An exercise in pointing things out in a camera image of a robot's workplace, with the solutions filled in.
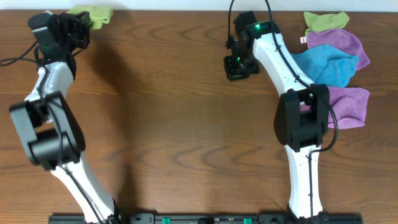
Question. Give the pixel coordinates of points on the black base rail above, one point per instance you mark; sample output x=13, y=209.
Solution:
x=262, y=218

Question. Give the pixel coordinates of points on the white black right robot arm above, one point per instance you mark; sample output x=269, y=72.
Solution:
x=301, y=118

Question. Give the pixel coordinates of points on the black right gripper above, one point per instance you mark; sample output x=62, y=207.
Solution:
x=237, y=69

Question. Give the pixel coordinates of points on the blue cloth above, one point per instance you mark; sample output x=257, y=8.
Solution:
x=325, y=64

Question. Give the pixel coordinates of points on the purple cloth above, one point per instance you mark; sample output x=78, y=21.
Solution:
x=341, y=40
x=350, y=106

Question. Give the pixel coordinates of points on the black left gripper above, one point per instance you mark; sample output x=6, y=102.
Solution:
x=79, y=28

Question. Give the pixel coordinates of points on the small green cloth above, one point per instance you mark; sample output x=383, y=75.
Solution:
x=321, y=23

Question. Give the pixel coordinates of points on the upper purple cloth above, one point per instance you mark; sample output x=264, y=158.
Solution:
x=341, y=40

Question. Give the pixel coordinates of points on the lower purple cloth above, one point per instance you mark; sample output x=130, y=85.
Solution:
x=350, y=106

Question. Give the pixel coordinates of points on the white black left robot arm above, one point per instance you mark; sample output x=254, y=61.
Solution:
x=46, y=126

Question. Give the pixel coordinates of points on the light green cloth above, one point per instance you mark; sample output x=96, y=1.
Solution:
x=99, y=15

